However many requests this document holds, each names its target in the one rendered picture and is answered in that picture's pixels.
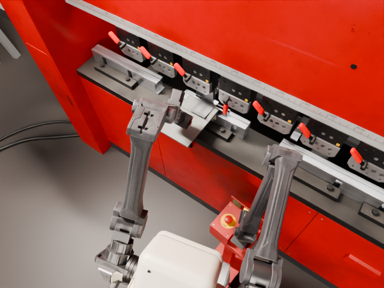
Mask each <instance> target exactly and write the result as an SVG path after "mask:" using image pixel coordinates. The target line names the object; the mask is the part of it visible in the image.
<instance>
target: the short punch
mask: <svg viewBox="0 0 384 288"><path fill-rule="evenodd" d="M196 94H197V96H199V97H201V98H203V99H205V100H207V101H209V102H211V103H213V104H214V101H215V89H214V91H213V92H212V93H210V94H208V95H204V94H203V93H201V92H199V91H197V90H196Z"/></svg>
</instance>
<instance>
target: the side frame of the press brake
mask: <svg viewBox="0 0 384 288"><path fill-rule="evenodd" d="M0 3H1V5H2V7H3V8H4V10H5V12H6V14H7V15H8V17H9V18H10V20H11V22H12V23H13V25H14V27H15V29H16V30H17V32H18V34H19V35H20V37H21V38H22V40H23V42H24V44H25V45H26V47H27V49H28V51H29V52H30V54H31V56H32V57H33V59H34V60H35V62H36V64H37V66H38V67H39V69H40V71H41V72H42V74H43V76H44V77H45V79H46V81H47V82H48V84H49V86H50V87H51V89H52V91H53V93H54V94H55V96H56V98H57V100H58V101H59V103H60V104H61V106H62V108H63V109H64V111H65V113H66V115H67V116H68V118H69V120H70V121H71V123H72V124H73V126H74V128H75V130H76V131H77V133H78V135H79V136H80V138H81V140H82V141H83V142H84V143H86V144H88V145H89V146H91V147H92V148H94V149H95V150H96V151H98V152H100V153H101V154H104V153H105V152H106V151H107V150H108V149H109V148H110V147H111V144H110V142H109V140H108V138H107V136H106V134H105V131H104V129H103V127H102V125H101V123H100V121H99V119H98V116H97V114H96V112H95V110H94V108H93V106H92V104H91V101H90V99H89V97H88V95H87V92H86V90H85V88H84V86H83V84H82V82H81V79H80V77H79V75H78V73H77V71H76V69H77V68H79V67H80V66H82V65H83V64H84V63H85V62H86V61H88V60H89V59H90V58H91V57H92V56H93V53H92V50H91V49H92V48H94V47H95V46H96V45H97V44H99V45H101V46H103V47H105V48H107V49H109V50H111V51H113V52H115V53H117V54H119V55H121V56H123V57H125V58H127V59H129V60H131V61H133V62H135V63H137V64H139V65H141V66H143V67H145V68H148V67H149V66H150V65H151V64H150V60H149V59H148V60H147V61H145V60H144V61H143V62H139V61H137V60H135V59H133V58H131V57H129V56H128V55H126V54H124V53H123V52H122V50H120V49H119V47H120V45H119V44H116V43H115V42H114V41H113V40H112V38H111V37H110V36H109V35H108V33H109V32H110V31H112V32H113V33H114V34H115V35H116V36H117V38H118V34H117V30H116V28H115V25H114V24H112V23H109V22H107V21H105V20H103V19H100V18H98V17H96V16H94V15H92V14H90V13H88V12H86V11H84V10H81V9H79V8H77V7H75V6H73V5H71V4H69V3H67V2H66V1H65V0H0Z"/></svg>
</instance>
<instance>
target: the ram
mask: <svg viewBox="0 0 384 288"><path fill-rule="evenodd" d="M65 1H66V2H67V3H69V4H71V5H73V6H75V7H77V8H79V9H81V10H84V11H86V12H88V13H90V14H92V15H94V16H96V17H98V18H100V19H103V20H105V21H107V22H109V23H112V24H114V25H116V26H118V27H120V28H122V29H124V30H126V31H128V32H131V33H133V34H135V35H137V36H139V37H141V38H143V39H145V40H147V41H150V42H152V43H154V44H156V45H158V46H160V47H162V48H164V49H167V50H169V51H171V52H173V53H175V54H178V55H180V56H182V57H184V58H186V59H188V60H190V61H192V62H195V63H197V64H199V65H201V66H203V67H205V68H207V69H209V70H211V71H214V72H216V73H218V74H220V75H222V76H224V77H226V78H228V79H231V80H233V81H235V82H237V83H239V84H242V85H244V86H246V87H248V88H250V89H252V90H254V91H256V92H258V93H261V94H263V95H265V96H267V97H269V98H271V99H273V100H275V101H278V102H280V103H282V104H284V105H286V106H288V107H290V108H292V109H294V110H297V111H299V112H301V113H303V114H306V115H308V116H310V117H312V118H314V119H316V120H318V121H320V122H322V123H325V124H327V125H329V126H331V127H333V128H335V129H337V130H339V131H342V132H344V133H346V134H348V135H350V136H352V137H354V138H356V139H358V140H361V141H363V142H365V143H367V144H370V145H372V146H374V147H376V148H378V149H380V150H382V151H384V145H383V144H380V143H378V142H376V141H374V140H372V139H370V138H368V137H365V136H363V135H361V134H359V133H356V132H354V131H352V130H350V129H348V128H346V127H344V126H341V125H339V124H337V123H335V122H333V121H331V120H329V119H326V118H324V117H322V116H320V115H318V114H316V113H314V112H311V111H309V110H307V109H304V108H302V107H300V106H298V105H296V104H294V103H292V102H289V101H287V100H285V99H283V98H281V97H279V96H277V95H274V94H272V93H270V92H268V91H266V90H264V89H262V88H260V87H257V86H255V85H253V84H250V83H248V82H246V81H244V80H242V79H240V78H238V77H235V76H233V75H231V74H229V73H227V72H225V71H223V70H220V69H218V68H216V67H214V66H212V65H210V64H208V63H205V62H203V61H201V60H199V59H196V58H194V57H192V56H190V55H188V54H186V53H183V52H181V51H179V50H177V49H175V48H173V47H171V46H169V45H166V44H164V43H162V42H160V41H158V40H156V39H154V38H151V37H149V36H147V35H144V34H142V33H140V32H138V31H136V30H134V29H132V28H130V27H127V26H125V25H123V24H121V23H119V22H117V21H114V20H112V19H110V18H108V17H106V16H104V15H102V14H99V13H97V12H95V11H93V10H90V9H88V8H86V7H84V6H82V5H80V4H78V3H75V2H73V1H71V0H65ZM82 1H84V2H86V3H89V4H91V5H93V6H95V7H97V8H99V9H102V10H104V11H106V12H108V13H110V14H113V15H115V16H117V17H120V18H122V19H124V20H126V21H128V22H130V23H133V24H135V25H137V26H139V27H141V28H143V29H146V30H148V31H150V32H152V33H154V34H157V35H159V36H161V37H164V38H166V39H168V40H170V41H172V42H174V43H177V44H179V45H181V46H183V47H185V48H187V49H190V50H192V51H194V52H196V53H198V54H201V55H203V56H205V57H208V58H210V59H212V60H214V61H216V62H218V63H221V64H223V65H225V66H227V67H229V68H231V69H234V70H236V71H238V72H240V73H242V74H244V75H247V76H249V77H251V78H254V79H256V80H258V81H260V82H262V83H265V84H267V85H269V86H271V87H273V88H275V89H278V90H280V91H282V92H284V93H286V94H288V95H291V96H293V97H295V98H298V99H300V100H302V101H304V102H306V103H309V104H311V105H313V106H315V107H317V108H319V109H322V110H324V111H326V112H328V113H330V114H332V115H335V116H337V117H339V118H342V119H344V120H346V121H348V122H350V123H353V124H355V125H357V126H359V127H361V128H363V129H366V130H368V131H370V132H372V133H374V134H376V135H379V136H381V137H383V138H384V0H82Z"/></svg>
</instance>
